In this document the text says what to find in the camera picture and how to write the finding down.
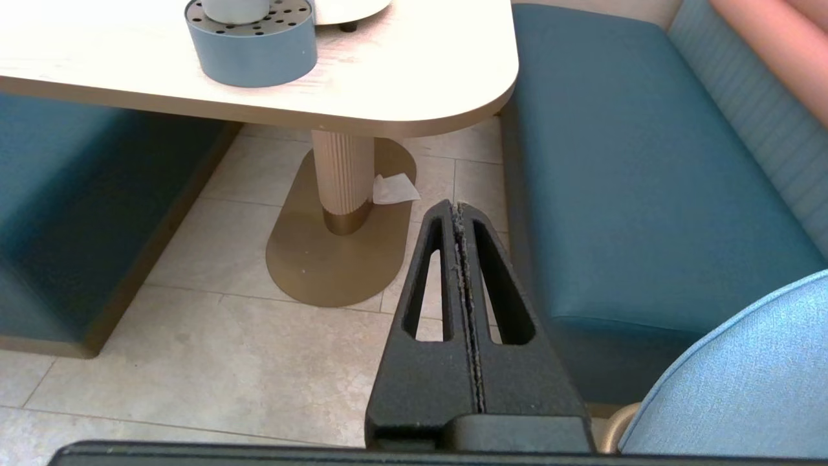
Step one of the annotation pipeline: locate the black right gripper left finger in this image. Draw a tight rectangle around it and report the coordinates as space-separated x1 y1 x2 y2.
365 199 485 452

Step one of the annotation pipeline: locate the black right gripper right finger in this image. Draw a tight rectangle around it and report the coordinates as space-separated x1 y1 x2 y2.
446 203 594 454

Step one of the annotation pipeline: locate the large clear water dispenser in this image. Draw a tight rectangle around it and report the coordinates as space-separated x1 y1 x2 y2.
313 0 394 33

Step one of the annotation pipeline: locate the pink bolster cushion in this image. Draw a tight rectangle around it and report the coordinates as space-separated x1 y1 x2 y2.
708 0 828 128

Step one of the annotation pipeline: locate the light blue chair back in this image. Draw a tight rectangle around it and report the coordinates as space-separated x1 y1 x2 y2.
598 270 828 458

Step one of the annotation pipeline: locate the blue booth sofa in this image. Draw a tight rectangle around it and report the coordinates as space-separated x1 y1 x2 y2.
500 0 828 408
0 91 243 360

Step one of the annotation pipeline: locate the grey plastic cup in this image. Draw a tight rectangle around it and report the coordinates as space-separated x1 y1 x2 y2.
201 0 272 25

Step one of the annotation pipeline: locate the bronze table pedestal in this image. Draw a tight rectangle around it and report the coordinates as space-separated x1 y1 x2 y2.
265 129 418 309

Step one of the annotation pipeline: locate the blue perforated drip tray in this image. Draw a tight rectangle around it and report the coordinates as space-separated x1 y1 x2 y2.
184 0 319 89

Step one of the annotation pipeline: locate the white paper scrap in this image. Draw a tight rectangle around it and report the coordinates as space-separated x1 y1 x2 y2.
372 172 422 206

